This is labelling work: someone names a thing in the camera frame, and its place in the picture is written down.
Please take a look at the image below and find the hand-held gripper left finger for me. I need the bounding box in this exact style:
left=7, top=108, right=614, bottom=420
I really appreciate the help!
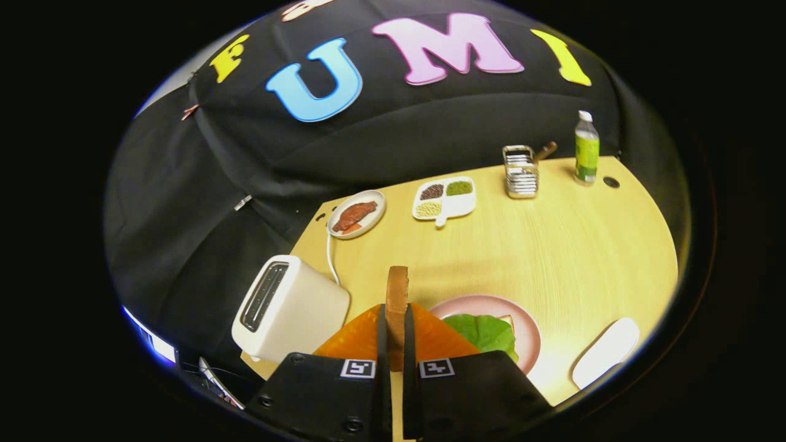
left=244, top=303, right=394, bottom=442

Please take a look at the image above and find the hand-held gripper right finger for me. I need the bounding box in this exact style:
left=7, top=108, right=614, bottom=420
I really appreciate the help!
left=402, top=302, right=553, bottom=441

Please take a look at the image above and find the toasted bread slice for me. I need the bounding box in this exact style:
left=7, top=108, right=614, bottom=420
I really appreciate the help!
left=386, top=266, right=410, bottom=372

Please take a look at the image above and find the green lettuce leaf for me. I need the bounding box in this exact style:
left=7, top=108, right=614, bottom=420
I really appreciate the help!
left=442, top=314, right=519, bottom=363

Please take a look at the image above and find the white toaster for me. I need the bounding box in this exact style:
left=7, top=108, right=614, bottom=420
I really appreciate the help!
left=232, top=255, right=351, bottom=364

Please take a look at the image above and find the pink plate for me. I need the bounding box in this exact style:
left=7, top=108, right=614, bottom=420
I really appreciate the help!
left=428, top=294, right=542, bottom=375

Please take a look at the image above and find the small grey round plate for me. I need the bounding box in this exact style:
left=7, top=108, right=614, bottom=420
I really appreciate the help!
left=327, top=190, right=387, bottom=239

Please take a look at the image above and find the brown meat slice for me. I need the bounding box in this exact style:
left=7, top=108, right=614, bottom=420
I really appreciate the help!
left=332, top=201, right=379, bottom=234

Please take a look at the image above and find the white divided dish with beans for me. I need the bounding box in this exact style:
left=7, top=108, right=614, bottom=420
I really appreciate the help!
left=412, top=176, right=477, bottom=228

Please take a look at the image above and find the white plate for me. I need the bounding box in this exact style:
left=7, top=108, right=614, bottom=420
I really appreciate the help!
left=571, top=317, right=640, bottom=390

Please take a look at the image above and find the black backdrop cloth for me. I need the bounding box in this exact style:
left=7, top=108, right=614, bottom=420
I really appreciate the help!
left=104, top=0, right=688, bottom=369

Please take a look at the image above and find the bright white screen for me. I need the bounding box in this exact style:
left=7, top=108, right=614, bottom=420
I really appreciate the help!
left=122, top=305, right=179, bottom=367

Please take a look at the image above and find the green label plastic bottle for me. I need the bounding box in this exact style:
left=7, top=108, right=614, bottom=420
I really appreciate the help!
left=574, top=110, right=600, bottom=186

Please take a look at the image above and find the white toaster cable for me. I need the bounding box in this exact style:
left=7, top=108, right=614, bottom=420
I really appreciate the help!
left=325, top=233, right=341, bottom=286

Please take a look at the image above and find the metal wire holder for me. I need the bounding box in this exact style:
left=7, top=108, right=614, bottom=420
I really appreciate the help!
left=502, top=145, right=540, bottom=200

